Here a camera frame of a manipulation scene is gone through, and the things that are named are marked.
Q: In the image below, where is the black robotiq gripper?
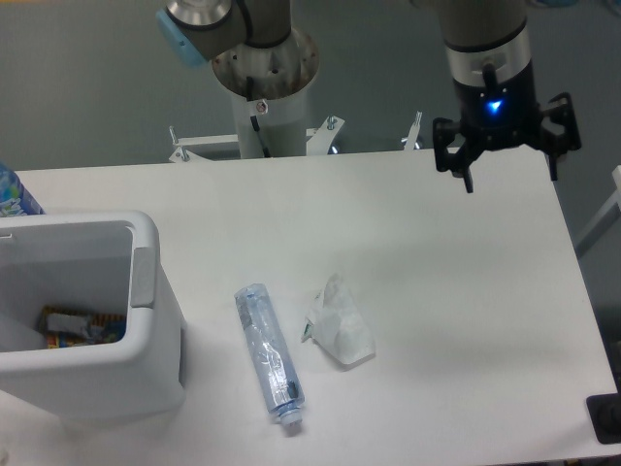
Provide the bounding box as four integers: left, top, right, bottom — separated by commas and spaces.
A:
432, 63, 582, 193

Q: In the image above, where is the white plastic bag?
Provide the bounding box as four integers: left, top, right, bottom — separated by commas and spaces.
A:
300, 273, 376, 369

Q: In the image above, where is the crushed clear plastic bottle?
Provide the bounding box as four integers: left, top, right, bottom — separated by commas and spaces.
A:
234, 283, 305, 431

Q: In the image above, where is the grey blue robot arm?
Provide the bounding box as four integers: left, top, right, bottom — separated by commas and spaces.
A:
155, 1, 581, 184

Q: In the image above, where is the white plastic trash can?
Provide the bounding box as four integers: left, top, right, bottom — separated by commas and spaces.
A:
1, 212, 185, 419

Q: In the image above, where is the black clamp at table edge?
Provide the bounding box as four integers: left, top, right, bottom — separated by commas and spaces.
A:
586, 393, 620, 445

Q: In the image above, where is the colourful snack wrapper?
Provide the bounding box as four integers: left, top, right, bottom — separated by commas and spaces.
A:
38, 306, 127, 350

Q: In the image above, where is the blue labelled bottle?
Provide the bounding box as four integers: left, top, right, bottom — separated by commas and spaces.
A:
1, 164, 45, 217

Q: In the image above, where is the white frame at right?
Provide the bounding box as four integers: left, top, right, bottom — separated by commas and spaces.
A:
574, 166, 620, 259

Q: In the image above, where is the white pedestal base frame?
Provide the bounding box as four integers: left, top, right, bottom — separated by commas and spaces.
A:
169, 111, 424, 163

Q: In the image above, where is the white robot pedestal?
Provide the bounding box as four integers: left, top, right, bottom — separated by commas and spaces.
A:
211, 26, 322, 159

